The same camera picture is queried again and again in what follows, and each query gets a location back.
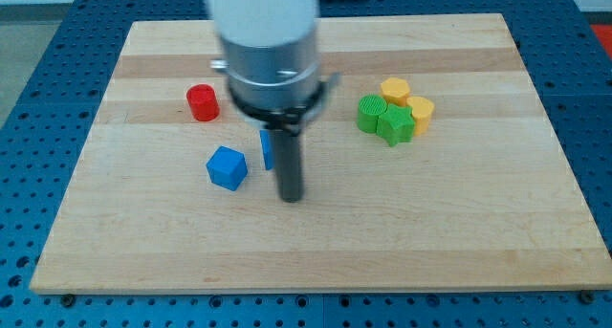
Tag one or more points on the blue triangle block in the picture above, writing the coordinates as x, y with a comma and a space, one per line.
267, 151

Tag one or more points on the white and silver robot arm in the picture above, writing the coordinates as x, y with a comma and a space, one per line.
270, 49

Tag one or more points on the blue cube block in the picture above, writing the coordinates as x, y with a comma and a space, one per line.
227, 168

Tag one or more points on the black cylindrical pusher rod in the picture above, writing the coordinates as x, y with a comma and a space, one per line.
286, 150

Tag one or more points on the green cylinder block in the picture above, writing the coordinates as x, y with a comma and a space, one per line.
369, 109

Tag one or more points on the green star block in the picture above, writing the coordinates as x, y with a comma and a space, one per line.
396, 124

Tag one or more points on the yellow hexagon block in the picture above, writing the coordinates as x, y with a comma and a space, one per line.
395, 91

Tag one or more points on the red cylinder block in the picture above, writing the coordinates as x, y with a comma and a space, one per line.
203, 102

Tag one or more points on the yellow rounded block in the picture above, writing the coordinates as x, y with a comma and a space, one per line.
422, 111

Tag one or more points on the wooden board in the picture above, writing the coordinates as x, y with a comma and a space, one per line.
484, 201

